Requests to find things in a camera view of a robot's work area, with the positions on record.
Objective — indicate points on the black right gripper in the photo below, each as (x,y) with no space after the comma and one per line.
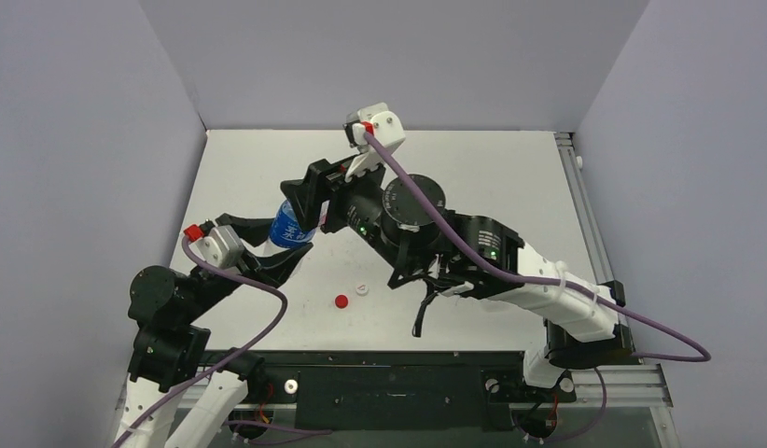
(325,192)

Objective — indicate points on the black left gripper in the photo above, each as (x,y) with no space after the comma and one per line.
(271,268)

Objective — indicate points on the blue label clear bottle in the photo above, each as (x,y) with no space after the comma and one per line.
(285,231)

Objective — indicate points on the red bottle cap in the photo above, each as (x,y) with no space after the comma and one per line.
(341,301)

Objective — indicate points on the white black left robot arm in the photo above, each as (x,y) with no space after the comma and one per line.
(172,400)

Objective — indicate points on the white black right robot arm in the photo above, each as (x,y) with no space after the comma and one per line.
(406,222)

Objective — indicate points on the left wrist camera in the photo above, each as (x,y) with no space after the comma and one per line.
(221,247)

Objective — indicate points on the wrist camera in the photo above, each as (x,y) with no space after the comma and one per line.
(378,121)
(221,247)

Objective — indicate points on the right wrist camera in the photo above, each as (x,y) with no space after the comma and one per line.
(378,121)

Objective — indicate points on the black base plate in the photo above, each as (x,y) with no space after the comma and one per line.
(379,390)

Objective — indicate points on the aluminium rail frame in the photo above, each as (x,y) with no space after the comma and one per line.
(632,384)

